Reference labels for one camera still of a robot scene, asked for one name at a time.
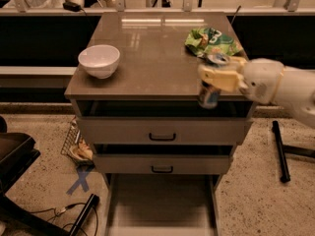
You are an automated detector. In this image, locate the black cable on floor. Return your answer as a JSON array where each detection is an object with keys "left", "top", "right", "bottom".
[{"left": 28, "top": 202, "right": 99, "bottom": 236}]

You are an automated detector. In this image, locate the redbull can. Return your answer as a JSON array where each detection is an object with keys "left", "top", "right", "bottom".
[{"left": 198, "top": 53, "right": 229, "bottom": 109}]

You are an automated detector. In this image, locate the black stand leg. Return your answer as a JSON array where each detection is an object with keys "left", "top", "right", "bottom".
[{"left": 272, "top": 121, "right": 315, "bottom": 183}]

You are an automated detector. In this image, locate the black chair base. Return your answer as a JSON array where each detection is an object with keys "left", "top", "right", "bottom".
[{"left": 0, "top": 117, "right": 68, "bottom": 236}]

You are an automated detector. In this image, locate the wire basket with items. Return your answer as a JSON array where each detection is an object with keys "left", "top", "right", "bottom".
[{"left": 61, "top": 118, "right": 94, "bottom": 165}]

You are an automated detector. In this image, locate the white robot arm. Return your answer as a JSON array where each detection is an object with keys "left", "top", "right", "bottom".
[{"left": 198, "top": 57, "right": 315, "bottom": 128}]

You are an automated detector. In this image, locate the black stand foot left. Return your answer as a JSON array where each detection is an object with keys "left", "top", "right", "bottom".
[{"left": 68, "top": 194, "right": 99, "bottom": 236}]

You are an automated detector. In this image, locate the blue tape cross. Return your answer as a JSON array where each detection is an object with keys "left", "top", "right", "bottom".
[{"left": 66, "top": 165, "right": 95, "bottom": 196}]

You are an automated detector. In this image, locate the white bowl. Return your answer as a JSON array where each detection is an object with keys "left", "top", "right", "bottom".
[{"left": 78, "top": 44, "right": 120, "bottom": 79}]

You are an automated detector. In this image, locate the green chip bag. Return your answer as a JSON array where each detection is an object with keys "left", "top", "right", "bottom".
[{"left": 185, "top": 28, "right": 243, "bottom": 57}]

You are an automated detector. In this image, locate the black power adapter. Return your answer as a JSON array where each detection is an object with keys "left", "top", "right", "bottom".
[{"left": 63, "top": 1, "right": 81, "bottom": 12}]

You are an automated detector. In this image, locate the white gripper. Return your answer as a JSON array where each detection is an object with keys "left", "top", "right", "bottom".
[{"left": 198, "top": 56, "right": 284, "bottom": 104}]

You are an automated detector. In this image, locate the drawer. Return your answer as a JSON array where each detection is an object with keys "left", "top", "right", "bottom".
[
  {"left": 78, "top": 101, "right": 253, "bottom": 145},
  {"left": 104, "top": 174, "right": 221, "bottom": 236},
  {"left": 94, "top": 145, "right": 232, "bottom": 174}
]

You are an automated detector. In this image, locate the middle drawer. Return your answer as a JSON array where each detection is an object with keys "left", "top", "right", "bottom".
[{"left": 94, "top": 145, "right": 232, "bottom": 174}]

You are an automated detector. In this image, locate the top drawer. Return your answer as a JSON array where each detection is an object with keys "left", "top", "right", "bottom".
[{"left": 78, "top": 101, "right": 253, "bottom": 145}]

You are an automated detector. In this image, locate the bottom drawer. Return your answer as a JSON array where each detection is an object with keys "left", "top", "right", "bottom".
[{"left": 104, "top": 174, "right": 221, "bottom": 236}]

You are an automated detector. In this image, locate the grey drawer cabinet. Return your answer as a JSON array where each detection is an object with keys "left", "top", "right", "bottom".
[{"left": 65, "top": 12, "right": 255, "bottom": 183}]

